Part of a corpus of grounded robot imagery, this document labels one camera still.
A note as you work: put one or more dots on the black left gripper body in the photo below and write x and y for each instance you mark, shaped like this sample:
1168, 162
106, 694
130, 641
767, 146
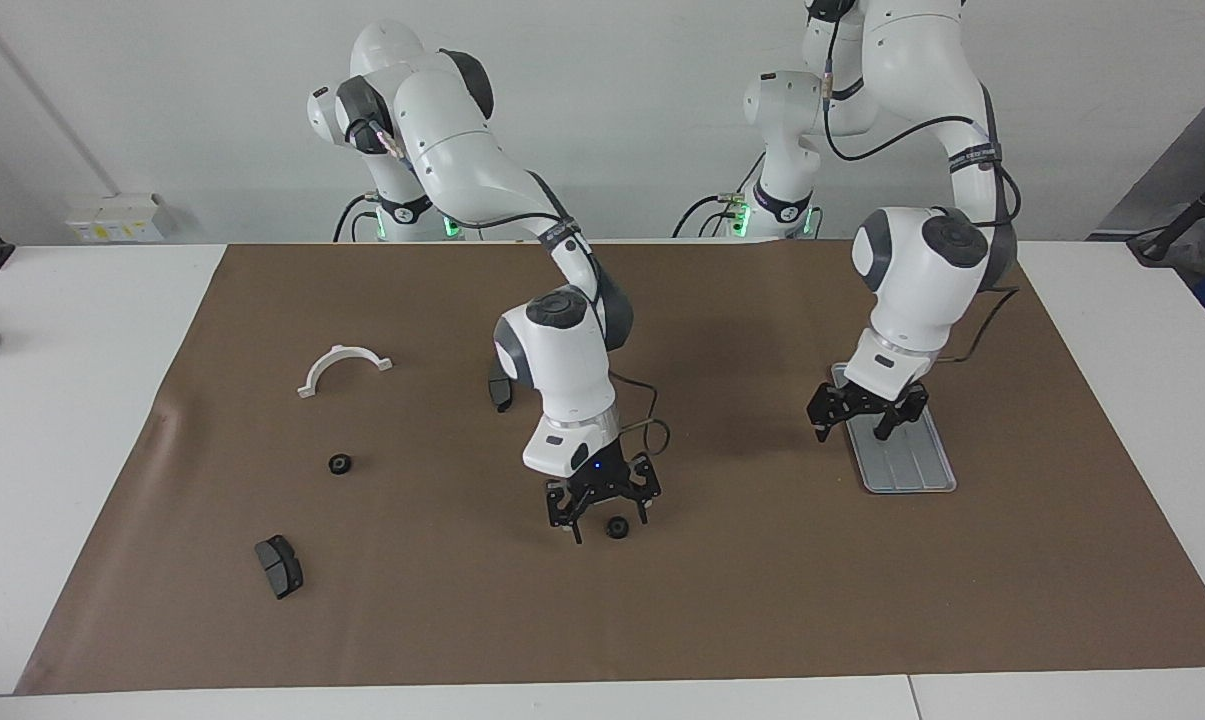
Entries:
870, 397

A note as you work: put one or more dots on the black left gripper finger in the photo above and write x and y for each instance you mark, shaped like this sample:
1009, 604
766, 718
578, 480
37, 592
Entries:
822, 410
907, 403

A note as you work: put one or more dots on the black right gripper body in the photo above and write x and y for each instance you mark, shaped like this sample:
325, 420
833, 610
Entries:
602, 472

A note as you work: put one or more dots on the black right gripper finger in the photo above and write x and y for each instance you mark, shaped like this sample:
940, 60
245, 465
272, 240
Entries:
647, 480
572, 500

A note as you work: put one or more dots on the large black bearing gear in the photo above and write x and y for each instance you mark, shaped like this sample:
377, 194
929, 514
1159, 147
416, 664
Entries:
617, 527
340, 464

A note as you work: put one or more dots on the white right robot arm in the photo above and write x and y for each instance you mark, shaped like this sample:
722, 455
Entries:
562, 370

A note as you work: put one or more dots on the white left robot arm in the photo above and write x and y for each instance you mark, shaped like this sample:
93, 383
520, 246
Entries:
912, 290

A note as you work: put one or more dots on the silver ribbed metal tray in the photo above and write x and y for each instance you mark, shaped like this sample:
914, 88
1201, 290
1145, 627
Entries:
912, 470

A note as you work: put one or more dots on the single grey brake pad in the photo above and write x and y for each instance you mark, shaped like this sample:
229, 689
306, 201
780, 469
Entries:
502, 398

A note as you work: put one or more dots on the brown paper table mat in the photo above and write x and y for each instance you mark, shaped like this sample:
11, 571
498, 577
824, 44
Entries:
712, 600

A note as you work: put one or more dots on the stacked grey brake pads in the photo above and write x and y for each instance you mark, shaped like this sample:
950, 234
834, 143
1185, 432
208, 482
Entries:
278, 566

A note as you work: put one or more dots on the black tripod leg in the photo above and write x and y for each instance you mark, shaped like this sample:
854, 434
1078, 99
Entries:
1187, 215

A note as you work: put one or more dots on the white wall socket box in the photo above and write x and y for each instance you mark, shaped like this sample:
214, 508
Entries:
112, 218

